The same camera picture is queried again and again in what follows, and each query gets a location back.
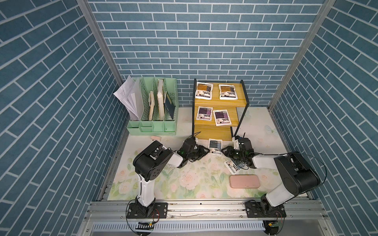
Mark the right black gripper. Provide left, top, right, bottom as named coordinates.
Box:
left=221, top=146, right=245, bottom=161

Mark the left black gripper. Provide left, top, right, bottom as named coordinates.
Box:
left=185, top=146, right=210, bottom=162

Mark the grey coffee bag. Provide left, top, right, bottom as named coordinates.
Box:
left=208, top=139, right=222, bottom=155
left=224, top=159, right=243, bottom=175

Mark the purple coffee bag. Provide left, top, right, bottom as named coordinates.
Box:
left=213, top=110, right=232, bottom=126
left=196, top=106, right=213, bottom=121

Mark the orange coffee bag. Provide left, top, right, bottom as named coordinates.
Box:
left=219, top=84, right=238, bottom=100
left=195, top=82, right=214, bottom=100

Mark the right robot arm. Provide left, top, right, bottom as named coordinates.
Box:
left=221, top=136, right=324, bottom=219

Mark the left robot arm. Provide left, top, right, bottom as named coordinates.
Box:
left=126, top=137, right=210, bottom=219

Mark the wooden three-tier shelf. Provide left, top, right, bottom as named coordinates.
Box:
left=192, top=80, right=250, bottom=141

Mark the floral table mat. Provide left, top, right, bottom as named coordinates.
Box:
left=107, top=107, right=286, bottom=201

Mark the pink case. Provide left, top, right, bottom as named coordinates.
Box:
left=229, top=175, right=260, bottom=189

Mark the small pink eraser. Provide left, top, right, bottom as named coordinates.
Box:
left=151, top=136, right=161, bottom=142

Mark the green file organizer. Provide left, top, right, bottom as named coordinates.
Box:
left=127, top=77, right=179, bottom=136

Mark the beige book left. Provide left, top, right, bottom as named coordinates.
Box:
left=148, top=91, right=155, bottom=121

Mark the white paper stack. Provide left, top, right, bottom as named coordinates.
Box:
left=113, top=76, right=144, bottom=121

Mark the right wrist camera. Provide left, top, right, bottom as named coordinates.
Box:
left=232, top=137, right=240, bottom=150

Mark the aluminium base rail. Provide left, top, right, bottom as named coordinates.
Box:
left=78, top=197, right=337, bottom=236

